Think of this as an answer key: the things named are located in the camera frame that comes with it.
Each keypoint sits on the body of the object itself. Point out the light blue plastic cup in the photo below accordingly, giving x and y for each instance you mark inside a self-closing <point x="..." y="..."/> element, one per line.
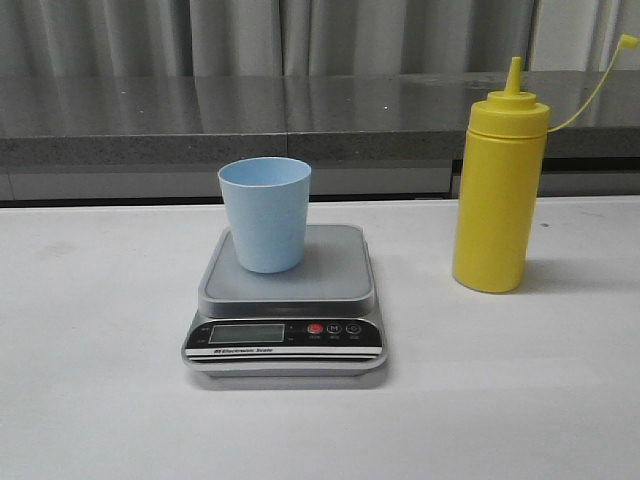
<point x="266" y="200"/>

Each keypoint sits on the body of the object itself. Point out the grey curtain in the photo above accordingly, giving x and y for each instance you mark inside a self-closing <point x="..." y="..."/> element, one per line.
<point x="306" y="38"/>

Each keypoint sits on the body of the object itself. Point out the silver electronic kitchen scale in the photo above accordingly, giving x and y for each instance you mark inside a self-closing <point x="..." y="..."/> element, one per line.
<point x="318" y="319"/>

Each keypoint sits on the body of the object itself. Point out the grey stone counter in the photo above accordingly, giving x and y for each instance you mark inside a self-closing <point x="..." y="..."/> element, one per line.
<point x="161" y="140"/>

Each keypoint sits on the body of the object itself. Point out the yellow squeeze bottle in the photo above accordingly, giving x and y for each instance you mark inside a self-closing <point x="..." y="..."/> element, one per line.
<point x="505" y="143"/>

